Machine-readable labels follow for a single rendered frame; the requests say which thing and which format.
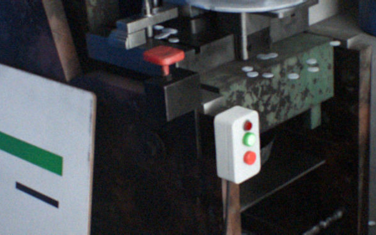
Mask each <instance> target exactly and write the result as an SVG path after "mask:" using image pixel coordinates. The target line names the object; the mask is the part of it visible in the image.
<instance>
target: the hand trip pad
mask: <svg viewBox="0 0 376 235"><path fill-rule="evenodd" d="M142 55H143V60H144V61H145V62H149V63H154V64H157V65H160V72H161V75H167V74H169V67H168V65H171V64H173V63H176V62H179V61H181V60H182V59H183V58H184V53H183V51H181V50H180V49H177V48H172V47H167V46H158V47H155V48H152V49H149V50H148V51H145V52H144V53H143V54H142Z"/></svg>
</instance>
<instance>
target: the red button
mask: <svg viewBox="0 0 376 235"><path fill-rule="evenodd" d="M256 157H257V156H256V153H255V152H254V151H252V150H248V151H247V152H246V153H245V155H244V163H245V164H247V165H253V164H254V163H255V160H256Z"/></svg>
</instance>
